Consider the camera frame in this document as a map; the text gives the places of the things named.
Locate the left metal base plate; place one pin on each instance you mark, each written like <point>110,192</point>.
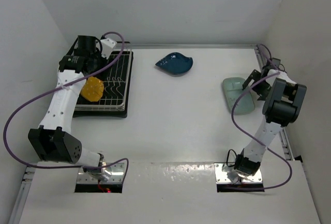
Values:
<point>113,172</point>

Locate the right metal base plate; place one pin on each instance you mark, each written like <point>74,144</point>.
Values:
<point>227,175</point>

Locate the black drip tray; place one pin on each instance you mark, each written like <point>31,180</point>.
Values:
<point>121,99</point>

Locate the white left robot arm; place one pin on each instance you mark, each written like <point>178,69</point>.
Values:
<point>52,140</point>

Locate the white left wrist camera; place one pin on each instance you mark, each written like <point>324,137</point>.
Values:
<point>108,45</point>

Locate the yellow dotted scalloped plate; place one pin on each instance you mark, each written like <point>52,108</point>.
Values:
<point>93,89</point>

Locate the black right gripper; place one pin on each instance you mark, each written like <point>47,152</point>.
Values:
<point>255,76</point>

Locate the metal base plate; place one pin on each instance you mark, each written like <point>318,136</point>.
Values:
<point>227,175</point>
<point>113,172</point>

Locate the navy leaf-shaped dish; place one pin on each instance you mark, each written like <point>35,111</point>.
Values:
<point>175,63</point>

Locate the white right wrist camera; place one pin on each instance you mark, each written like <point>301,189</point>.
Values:
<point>275,63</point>

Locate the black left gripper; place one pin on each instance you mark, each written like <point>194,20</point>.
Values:
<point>103,59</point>

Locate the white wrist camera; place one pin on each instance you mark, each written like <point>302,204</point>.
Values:
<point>108,45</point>
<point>275,63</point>

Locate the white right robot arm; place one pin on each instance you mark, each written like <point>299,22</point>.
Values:
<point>283,99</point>

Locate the pale green rectangular plate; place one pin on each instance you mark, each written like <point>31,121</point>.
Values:
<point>233,88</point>

